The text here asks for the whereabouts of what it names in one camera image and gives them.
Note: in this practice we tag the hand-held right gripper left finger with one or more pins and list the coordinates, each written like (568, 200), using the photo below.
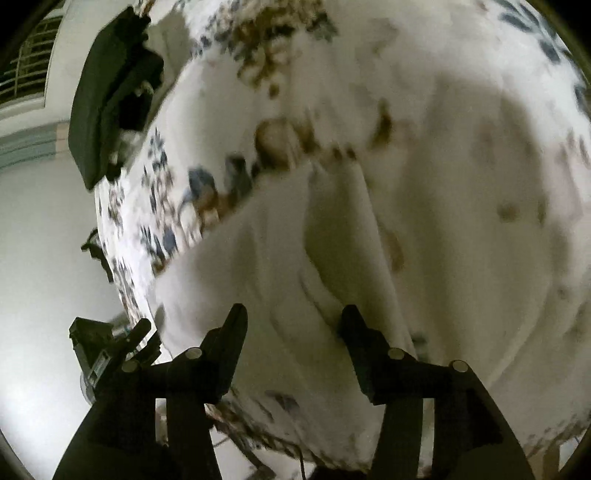
(236, 337)

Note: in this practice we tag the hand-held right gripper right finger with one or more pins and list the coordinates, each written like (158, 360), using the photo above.
(347, 332)

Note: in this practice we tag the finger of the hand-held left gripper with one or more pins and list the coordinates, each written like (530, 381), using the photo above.
(136, 331)
(150, 351)

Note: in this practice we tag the white garment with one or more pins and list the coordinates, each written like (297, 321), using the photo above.
(277, 286)

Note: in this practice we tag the small dark object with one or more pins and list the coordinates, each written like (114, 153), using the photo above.
(98, 254)

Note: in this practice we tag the floral printed bedsheet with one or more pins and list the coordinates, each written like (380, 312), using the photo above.
(452, 152)

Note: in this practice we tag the black bag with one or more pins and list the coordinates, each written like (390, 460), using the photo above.
(108, 87)

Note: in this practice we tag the window with metal grille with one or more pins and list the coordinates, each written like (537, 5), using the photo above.
(27, 60)

